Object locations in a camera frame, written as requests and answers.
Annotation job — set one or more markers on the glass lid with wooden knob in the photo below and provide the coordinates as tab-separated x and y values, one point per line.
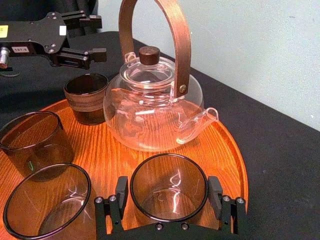
149	56

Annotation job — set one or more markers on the round orange wooden tray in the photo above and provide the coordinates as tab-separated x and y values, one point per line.
105	150

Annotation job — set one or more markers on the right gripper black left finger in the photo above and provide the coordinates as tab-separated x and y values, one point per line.
122	192

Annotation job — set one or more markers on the black table cloth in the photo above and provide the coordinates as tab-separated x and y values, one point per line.
280	162

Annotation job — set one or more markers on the dark cup with brown band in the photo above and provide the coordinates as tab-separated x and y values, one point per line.
86	102

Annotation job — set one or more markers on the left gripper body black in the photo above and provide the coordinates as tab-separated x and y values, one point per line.
40	35

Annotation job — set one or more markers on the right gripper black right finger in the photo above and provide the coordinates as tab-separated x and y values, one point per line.
214	195

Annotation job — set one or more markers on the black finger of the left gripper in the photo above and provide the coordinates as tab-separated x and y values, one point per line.
75	58
85	22

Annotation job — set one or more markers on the smoked glass tumbler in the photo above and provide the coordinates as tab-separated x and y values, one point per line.
170	200
47	207
32	145

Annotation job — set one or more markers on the small silver plug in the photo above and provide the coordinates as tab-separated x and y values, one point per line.
4	57

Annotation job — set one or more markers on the black background object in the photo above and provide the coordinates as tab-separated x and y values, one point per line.
25	8

